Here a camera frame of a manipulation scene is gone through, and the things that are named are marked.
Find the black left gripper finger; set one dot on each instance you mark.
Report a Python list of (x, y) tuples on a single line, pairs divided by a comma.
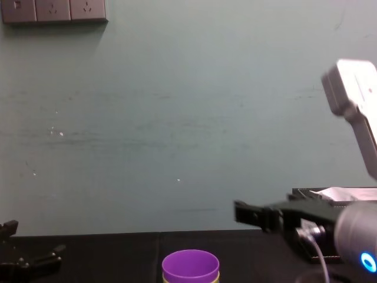
[(9, 227), (50, 253)]

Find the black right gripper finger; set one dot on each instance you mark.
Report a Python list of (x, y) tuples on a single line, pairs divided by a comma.
[(253, 215)]

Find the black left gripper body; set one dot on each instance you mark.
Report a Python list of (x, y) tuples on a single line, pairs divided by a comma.
[(14, 272)]

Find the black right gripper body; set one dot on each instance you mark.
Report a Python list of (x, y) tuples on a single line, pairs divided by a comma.
[(303, 216)]

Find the black stitched tissue box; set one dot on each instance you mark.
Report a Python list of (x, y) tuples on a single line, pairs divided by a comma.
[(324, 253)]

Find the white tissue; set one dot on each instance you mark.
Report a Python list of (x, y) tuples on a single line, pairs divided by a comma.
[(344, 193)]

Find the black table cloth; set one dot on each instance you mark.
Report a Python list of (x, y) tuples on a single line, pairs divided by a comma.
[(117, 259)]

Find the purple plastic cup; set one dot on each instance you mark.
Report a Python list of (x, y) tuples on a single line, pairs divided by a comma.
[(190, 266)]

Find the grey wall socket plate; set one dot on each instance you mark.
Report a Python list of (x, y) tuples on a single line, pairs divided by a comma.
[(53, 10), (18, 10), (87, 9)]

